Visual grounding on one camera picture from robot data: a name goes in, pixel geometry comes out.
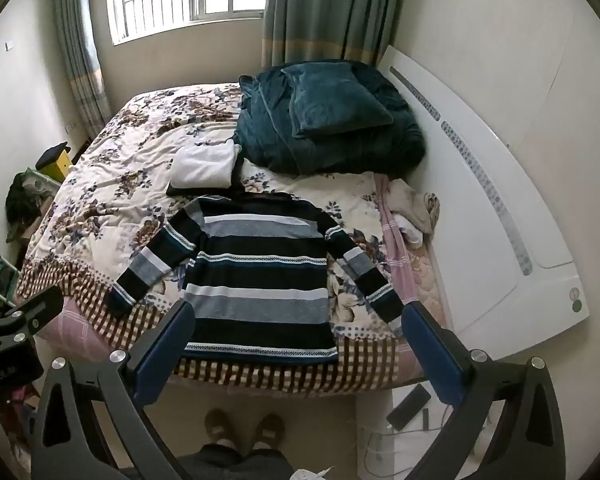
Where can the dark clothes pile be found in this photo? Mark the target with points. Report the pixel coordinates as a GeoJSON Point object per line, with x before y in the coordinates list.
{"type": "Point", "coordinates": [25, 205]}

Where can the white power strip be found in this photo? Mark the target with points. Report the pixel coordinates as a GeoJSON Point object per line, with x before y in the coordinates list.
{"type": "Point", "coordinates": [375, 455]}

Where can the black phone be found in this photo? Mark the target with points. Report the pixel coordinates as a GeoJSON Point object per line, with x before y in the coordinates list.
{"type": "Point", "coordinates": [409, 407]}

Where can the white headboard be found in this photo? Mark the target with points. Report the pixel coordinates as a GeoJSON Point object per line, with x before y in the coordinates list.
{"type": "Point", "coordinates": [480, 220]}

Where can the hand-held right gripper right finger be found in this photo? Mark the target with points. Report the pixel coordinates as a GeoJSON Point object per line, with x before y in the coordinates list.
{"type": "Point", "coordinates": [432, 355]}

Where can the wall socket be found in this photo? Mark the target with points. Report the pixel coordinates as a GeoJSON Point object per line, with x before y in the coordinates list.
{"type": "Point", "coordinates": [71, 126]}

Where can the beige crumpled cloth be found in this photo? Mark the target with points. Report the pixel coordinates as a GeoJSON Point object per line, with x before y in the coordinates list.
{"type": "Point", "coordinates": [412, 207]}

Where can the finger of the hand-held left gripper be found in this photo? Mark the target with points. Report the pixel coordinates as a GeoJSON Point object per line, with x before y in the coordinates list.
{"type": "Point", "coordinates": [35, 310]}

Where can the floral bed blanket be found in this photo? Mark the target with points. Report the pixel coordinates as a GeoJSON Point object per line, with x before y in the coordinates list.
{"type": "Point", "coordinates": [120, 170]}

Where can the pink striped towel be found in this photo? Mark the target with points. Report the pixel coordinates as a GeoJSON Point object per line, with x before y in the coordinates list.
{"type": "Point", "coordinates": [397, 255]}

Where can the pink bed sheet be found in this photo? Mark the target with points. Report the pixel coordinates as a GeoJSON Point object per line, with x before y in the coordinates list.
{"type": "Point", "coordinates": [75, 330]}

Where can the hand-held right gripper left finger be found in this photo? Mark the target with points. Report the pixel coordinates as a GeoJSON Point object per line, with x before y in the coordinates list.
{"type": "Point", "coordinates": [162, 347]}

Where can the beige slipper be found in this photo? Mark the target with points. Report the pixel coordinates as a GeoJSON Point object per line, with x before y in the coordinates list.
{"type": "Point", "coordinates": [220, 427]}

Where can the grey-green curtain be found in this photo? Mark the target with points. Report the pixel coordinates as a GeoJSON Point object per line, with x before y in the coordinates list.
{"type": "Point", "coordinates": [325, 10]}
{"type": "Point", "coordinates": [82, 50]}

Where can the dark green pillow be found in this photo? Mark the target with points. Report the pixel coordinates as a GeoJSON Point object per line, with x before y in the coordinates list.
{"type": "Point", "coordinates": [332, 100]}

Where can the white folded cloth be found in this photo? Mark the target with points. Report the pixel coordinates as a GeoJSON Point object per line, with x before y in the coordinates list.
{"type": "Point", "coordinates": [202, 162]}

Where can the yellow box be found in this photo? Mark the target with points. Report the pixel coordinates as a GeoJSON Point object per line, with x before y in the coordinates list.
{"type": "Point", "coordinates": [57, 165]}

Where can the operator's feet in slippers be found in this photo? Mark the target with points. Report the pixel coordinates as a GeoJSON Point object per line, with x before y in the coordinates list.
{"type": "Point", "coordinates": [269, 432]}

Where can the dark green garment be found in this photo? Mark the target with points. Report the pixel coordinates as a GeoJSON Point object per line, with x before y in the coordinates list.
{"type": "Point", "coordinates": [330, 152]}

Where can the striped knit sweater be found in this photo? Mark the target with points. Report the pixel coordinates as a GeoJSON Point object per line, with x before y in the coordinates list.
{"type": "Point", "coordinates": [260, 280]}

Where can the person's dark trousers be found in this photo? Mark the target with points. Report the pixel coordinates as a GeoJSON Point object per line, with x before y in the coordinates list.
{"type": "Point", "coordinates": [235, 465]}

